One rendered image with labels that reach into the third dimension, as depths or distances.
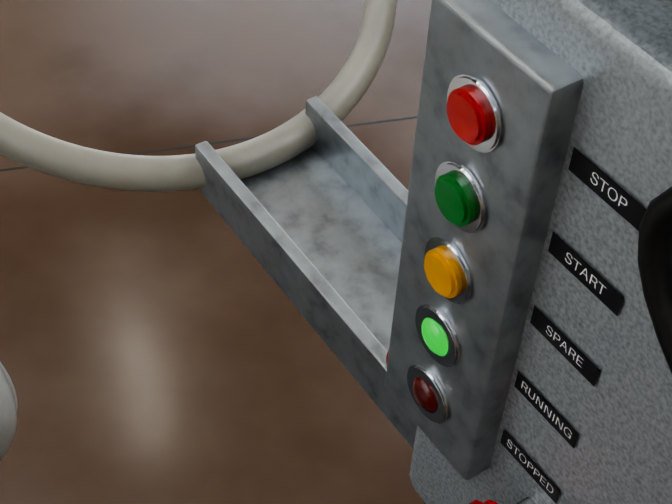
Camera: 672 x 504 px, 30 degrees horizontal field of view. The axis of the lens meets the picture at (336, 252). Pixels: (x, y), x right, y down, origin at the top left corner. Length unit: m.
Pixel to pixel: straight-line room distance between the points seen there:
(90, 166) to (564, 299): 0.54
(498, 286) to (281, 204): 0.49
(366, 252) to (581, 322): 0.46
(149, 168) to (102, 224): 1.55
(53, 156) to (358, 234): 0.26
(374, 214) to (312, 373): 1.29
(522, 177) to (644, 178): 0.06
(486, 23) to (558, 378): 0.18
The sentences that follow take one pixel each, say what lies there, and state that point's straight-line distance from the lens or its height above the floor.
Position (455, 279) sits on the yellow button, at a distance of 0.61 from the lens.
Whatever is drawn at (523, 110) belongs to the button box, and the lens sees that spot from 0.53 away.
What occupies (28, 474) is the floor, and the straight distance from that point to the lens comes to 2.24.
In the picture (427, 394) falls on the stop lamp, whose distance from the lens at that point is 0.69.
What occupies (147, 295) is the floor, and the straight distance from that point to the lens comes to 2.45.
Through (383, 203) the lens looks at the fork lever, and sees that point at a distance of 1.04.
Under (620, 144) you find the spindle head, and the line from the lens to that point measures 0.51.
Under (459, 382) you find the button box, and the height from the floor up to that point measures 1.32.
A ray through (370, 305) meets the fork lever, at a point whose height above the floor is 1.10.
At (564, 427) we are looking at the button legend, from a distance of 0.64.
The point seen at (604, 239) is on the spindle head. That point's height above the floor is 1.47.
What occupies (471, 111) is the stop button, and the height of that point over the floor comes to 1.50.
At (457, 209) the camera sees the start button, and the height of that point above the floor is 1.44.
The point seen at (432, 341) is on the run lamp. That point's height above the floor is 1.34.
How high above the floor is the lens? 1.85
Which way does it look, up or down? 47 degrees down
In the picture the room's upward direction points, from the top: 4 degrees clockwise
